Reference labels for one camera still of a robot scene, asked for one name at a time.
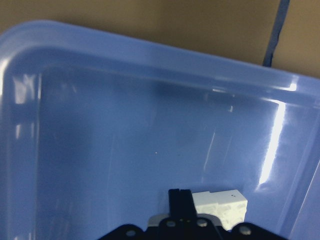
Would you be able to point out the blue plastic tray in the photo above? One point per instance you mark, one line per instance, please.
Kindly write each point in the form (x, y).
(96, 127)

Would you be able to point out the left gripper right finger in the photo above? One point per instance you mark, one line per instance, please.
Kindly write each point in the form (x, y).
(193, 227)

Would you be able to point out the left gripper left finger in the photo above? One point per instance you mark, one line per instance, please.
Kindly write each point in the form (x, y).
(170, 227)

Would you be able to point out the white block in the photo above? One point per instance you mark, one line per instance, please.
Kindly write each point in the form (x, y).
(230, 207)
(206, 202)

